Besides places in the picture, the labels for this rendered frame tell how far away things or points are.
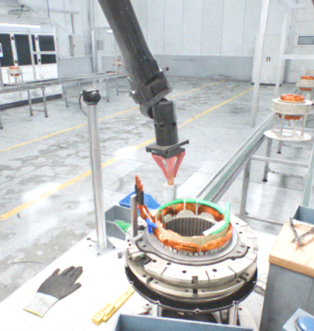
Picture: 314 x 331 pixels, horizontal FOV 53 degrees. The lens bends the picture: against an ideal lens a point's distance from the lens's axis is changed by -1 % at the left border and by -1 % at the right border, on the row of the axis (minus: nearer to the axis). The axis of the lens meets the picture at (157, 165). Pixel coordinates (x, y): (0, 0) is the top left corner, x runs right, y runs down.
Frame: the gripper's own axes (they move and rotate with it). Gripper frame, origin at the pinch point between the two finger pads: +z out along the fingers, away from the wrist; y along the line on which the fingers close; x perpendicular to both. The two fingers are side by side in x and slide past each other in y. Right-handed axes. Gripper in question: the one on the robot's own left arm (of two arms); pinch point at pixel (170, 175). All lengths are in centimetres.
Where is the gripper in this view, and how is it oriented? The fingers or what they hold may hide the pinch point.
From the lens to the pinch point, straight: 84.4
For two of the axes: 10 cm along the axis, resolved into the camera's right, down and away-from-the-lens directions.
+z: 1.1, 9.3, 3.5
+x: 7.2, 1.6, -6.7
